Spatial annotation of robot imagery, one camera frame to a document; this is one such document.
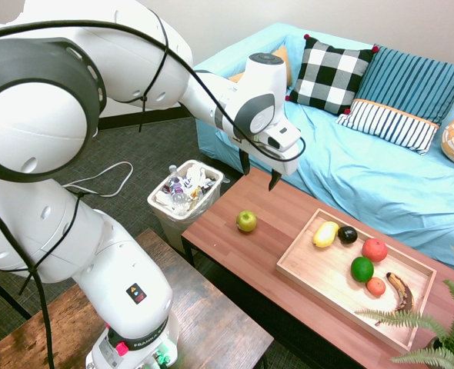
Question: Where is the blue striped pillow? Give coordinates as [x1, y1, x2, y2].
[353, 45, 454, 126]

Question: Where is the plain orange pillow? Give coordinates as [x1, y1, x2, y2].
[228, 45, 293, 85]

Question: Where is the black avocado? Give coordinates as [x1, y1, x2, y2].
[337, 225, 359, 245]

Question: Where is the beige trash bin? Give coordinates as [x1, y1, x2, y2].
[146, 159, 227, 254]

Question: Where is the brown spotted banana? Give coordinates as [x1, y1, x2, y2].
[384, 271, 416, 312]

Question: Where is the rustic brown wooden table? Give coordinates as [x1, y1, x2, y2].
[0, 228, 275, 369]

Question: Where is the green lime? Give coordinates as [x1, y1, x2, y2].
[350, 256, 375, 284]

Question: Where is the light blue covered sofa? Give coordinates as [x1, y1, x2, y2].
[192, 22, 454, 270]

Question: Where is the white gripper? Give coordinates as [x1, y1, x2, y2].
[231, 132, 302, 192]

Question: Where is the white floor cable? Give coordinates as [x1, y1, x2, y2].
[63, 161, 134, 198]

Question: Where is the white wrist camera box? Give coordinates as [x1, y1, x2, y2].
[263, 119, 302, 153]

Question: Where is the black white checkered pillow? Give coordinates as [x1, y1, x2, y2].
[286, 33, 379, 115]

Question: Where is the white navy striped pillow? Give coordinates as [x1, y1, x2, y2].
[335, 98, 440, 156]

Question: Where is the green fern plant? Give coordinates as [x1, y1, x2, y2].
[356, 245, 454, 369]

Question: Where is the green apple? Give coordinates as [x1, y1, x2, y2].
[236, 210, 258, 233]

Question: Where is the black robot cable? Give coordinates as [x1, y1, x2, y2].
[0, 7, 307, 369]

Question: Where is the small orange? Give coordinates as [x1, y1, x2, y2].
[366, 277, 387, 297]

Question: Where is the red apple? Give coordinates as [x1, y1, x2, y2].
[362, 238, 389, 263]

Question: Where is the white crumpled plastic bag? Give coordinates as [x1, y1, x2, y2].
[182, 163, 220, 193]

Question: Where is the reddish wooden coffee table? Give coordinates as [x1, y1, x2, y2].
[180, 167, 454, 369]

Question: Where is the clear plastic bottle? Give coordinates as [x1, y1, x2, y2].
[168, 180, 190, 205]

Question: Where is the light wooden tray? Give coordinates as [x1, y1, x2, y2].
[275, 208, 438, 353]

